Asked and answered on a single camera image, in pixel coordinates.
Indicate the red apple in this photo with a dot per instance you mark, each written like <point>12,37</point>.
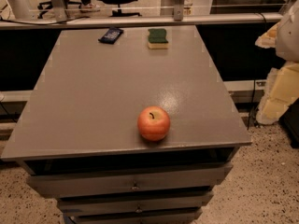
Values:
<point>153,123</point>

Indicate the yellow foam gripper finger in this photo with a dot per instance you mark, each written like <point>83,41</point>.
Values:
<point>281,90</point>
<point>268,39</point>

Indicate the green yellow sponge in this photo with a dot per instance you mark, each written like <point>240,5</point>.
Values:
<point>157,38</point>

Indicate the black office chair left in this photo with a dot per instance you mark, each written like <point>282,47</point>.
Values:
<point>51,8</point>

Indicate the metal railing beam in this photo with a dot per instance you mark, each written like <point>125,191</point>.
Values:
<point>92,22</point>

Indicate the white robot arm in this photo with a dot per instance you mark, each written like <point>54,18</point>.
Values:
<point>287,41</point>

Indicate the grey drawer cabinet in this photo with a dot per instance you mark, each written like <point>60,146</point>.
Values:
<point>77,136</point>

